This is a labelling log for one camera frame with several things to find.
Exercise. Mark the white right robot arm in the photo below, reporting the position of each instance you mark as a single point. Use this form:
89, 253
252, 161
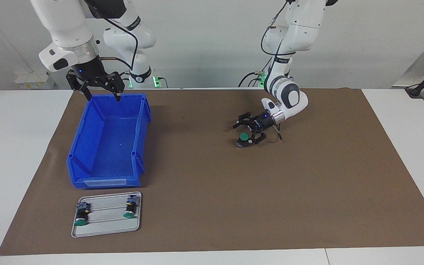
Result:
64, 22

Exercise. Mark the blue plastic storage bin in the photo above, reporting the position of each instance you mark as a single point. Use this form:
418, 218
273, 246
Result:
109, 147

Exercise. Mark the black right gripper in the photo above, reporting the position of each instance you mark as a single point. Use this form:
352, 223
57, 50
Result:
88, 71

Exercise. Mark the green push button switch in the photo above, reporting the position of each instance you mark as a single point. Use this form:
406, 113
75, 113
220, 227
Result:
131, 208
243, 138
81, 215

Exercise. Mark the silver metal tray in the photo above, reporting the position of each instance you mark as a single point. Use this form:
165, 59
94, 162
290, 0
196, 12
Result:
105, 224

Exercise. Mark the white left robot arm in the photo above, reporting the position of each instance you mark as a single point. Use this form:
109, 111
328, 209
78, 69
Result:
300, 22

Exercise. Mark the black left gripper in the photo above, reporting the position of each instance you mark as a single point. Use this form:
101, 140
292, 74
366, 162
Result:
264, 122

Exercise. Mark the white wall socket box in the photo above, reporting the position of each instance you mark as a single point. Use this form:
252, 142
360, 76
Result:
35, 79

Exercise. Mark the brown table mat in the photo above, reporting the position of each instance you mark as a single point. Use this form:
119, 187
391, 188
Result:
271, 191

